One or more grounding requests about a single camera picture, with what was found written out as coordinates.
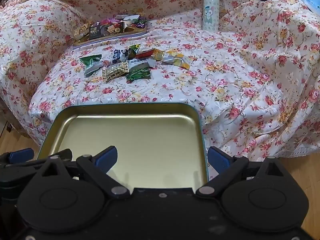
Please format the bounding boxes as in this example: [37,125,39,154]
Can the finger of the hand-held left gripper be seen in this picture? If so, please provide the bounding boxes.
[0,149,73,172]
[0,148,35,165]

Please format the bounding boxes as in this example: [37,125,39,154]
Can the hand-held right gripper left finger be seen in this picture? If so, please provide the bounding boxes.
[35,145,131,197]

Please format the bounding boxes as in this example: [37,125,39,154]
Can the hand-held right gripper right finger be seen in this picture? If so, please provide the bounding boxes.
[195,146,288,197]

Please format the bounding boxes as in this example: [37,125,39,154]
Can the gold tin tray teal rim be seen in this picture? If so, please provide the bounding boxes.
[37,102,209,189]

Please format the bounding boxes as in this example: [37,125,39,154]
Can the cream patterned snack packet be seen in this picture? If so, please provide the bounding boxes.
[102,64,130,82]

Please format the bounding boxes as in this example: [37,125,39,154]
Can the shiny green clover candy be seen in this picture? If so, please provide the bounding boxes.
[126,68,151,81]

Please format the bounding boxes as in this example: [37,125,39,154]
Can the green candy with silver ends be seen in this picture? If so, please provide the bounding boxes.
[79,54,104,77]

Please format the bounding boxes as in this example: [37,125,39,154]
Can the white wafer bar packet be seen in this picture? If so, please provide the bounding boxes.
[127,59,157,70]

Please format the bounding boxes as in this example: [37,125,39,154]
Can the dark blue cow snack packet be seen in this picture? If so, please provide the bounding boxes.
[111,49,130,64]

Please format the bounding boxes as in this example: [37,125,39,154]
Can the yellow and white snack packet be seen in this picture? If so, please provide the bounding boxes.
[161,51,191,70]

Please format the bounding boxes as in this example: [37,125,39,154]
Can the red snack packet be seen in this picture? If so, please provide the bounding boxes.
[135,50,154,60]

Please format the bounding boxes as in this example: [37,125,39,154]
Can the pile of assorted wrapped snacks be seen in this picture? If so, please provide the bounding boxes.
[74,14,147,42]

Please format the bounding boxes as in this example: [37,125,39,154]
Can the white cat print water bottle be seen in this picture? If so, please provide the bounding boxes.
[202,0,220,33]

